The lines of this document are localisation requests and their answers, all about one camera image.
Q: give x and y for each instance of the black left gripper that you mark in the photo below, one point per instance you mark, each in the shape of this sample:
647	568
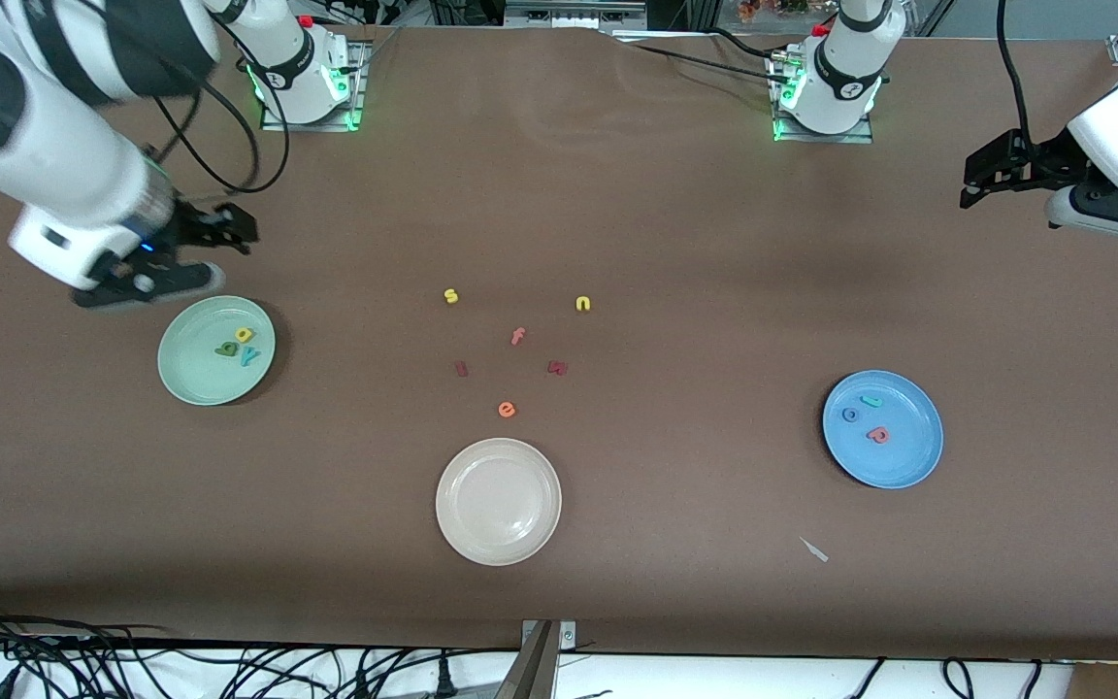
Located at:
1041	161

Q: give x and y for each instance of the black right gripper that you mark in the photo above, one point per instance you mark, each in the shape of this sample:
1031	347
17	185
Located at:
192	227

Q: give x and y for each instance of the green letter q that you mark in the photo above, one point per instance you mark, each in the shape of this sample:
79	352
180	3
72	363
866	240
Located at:
226	349

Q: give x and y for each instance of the teal letter y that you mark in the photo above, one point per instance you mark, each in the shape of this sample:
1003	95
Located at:
248	355

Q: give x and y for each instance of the pink foam letter p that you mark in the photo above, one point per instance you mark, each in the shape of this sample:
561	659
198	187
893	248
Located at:
881	438

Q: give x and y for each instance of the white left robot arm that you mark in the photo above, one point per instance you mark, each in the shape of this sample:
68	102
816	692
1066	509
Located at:
850	58

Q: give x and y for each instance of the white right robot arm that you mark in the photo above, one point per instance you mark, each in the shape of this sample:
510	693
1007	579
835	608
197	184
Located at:
64	146

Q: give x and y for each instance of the green plate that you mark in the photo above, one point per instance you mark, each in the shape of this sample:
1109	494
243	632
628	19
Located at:
190	374

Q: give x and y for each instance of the orange decorative objects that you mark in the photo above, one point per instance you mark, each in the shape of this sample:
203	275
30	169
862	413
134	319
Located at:
772	8

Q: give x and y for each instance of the blue plate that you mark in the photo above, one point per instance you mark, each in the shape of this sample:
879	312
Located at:
899	456

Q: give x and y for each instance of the dark red foam letter w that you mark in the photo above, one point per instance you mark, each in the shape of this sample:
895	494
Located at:
558	367

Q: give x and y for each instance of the beige plate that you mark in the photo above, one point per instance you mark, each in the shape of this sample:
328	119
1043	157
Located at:
499	502

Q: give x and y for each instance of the small grey scrap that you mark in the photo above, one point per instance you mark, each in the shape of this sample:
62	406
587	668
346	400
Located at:
814	550

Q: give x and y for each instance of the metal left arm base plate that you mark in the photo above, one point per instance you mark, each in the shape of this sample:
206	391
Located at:
860	138

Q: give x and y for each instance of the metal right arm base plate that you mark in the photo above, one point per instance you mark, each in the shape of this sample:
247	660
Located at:
359	87

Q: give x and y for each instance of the silver aluminium frame beam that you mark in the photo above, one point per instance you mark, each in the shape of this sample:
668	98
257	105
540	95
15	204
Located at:
574	14

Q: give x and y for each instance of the metal table edge bracket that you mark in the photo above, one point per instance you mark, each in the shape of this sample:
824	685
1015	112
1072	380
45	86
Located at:
540	670

